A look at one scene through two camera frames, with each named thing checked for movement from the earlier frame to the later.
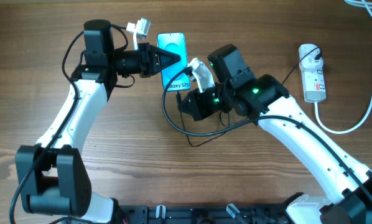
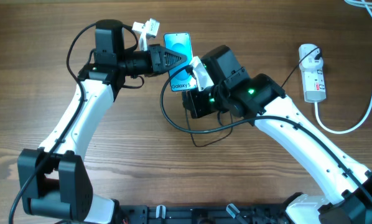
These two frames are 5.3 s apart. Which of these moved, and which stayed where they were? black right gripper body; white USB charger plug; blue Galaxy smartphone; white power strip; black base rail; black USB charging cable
Moved: blue Galaxy smartphone; black USB charging cable
Stayed: white USB charger plug; white power strip; black right gripper body; black base rail
